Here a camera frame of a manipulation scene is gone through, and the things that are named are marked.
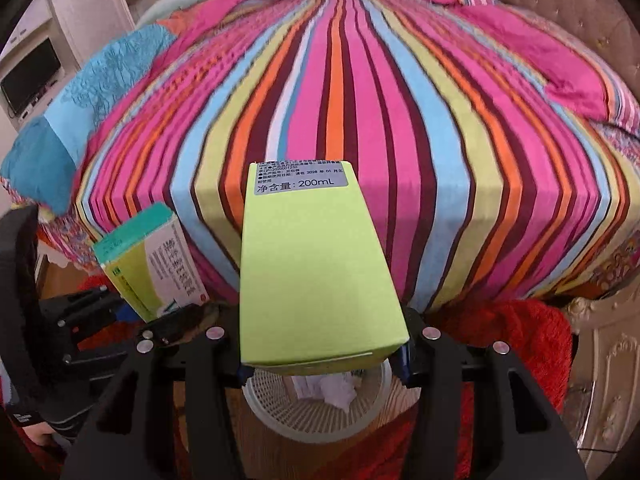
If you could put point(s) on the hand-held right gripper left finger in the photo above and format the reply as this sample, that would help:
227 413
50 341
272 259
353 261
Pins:
230 355

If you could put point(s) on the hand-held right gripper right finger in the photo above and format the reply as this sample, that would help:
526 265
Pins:
405 367

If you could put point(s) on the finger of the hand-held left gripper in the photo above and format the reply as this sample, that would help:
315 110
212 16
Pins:
80 310
175 322

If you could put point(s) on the teal and white box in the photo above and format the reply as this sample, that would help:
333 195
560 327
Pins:
150 260

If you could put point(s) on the white mesh wastebasket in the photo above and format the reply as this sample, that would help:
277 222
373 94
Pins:
280 412

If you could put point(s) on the lime green carton box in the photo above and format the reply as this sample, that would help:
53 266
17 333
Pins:
310 270

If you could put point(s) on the person's left forearm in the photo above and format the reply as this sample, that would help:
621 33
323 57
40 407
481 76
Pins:
25 419

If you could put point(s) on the crumpled white paper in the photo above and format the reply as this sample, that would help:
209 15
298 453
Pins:
335 391

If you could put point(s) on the red shaggy rug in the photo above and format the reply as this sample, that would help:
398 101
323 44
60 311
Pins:
500 330

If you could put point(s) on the blue pillow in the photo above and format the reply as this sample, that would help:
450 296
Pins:
75 120

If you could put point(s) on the striped colourful bedsheet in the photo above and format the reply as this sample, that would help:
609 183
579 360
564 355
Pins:
400 160

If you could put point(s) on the black television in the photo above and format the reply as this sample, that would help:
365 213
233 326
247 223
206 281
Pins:
32 77

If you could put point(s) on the white cabinet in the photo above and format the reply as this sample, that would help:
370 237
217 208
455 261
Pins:
95 15

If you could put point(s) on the pink orange pillow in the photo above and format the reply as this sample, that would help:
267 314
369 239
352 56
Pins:
225 5

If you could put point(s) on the beige tufted headboard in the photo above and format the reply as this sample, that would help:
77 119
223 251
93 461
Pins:
575 5

